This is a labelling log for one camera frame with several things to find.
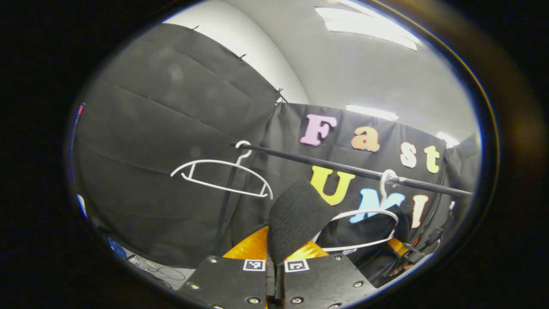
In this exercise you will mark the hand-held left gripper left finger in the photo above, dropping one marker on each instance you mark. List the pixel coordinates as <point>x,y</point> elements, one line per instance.
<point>227,283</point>

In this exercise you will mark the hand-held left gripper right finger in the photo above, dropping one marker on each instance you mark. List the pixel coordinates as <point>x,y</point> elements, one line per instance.
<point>326,283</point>

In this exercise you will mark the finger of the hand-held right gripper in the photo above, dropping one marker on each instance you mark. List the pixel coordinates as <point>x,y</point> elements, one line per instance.
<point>396,246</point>

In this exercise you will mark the white plastic hanger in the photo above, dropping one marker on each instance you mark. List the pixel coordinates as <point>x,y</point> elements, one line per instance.
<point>214,161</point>
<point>383,189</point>

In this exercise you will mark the black knit garment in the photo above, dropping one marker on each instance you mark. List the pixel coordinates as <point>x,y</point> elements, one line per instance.
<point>296,214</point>

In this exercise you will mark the black clothes rack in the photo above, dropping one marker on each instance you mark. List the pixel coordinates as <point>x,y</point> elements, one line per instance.
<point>326,164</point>

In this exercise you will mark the blue cloth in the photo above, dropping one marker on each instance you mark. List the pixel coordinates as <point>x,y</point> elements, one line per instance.
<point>117,249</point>

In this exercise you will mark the black backdrop cloth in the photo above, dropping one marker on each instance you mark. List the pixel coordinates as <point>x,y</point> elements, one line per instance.
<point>171,128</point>

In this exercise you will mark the large ceiling light panel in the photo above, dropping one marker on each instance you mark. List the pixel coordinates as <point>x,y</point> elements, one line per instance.
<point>369,28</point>

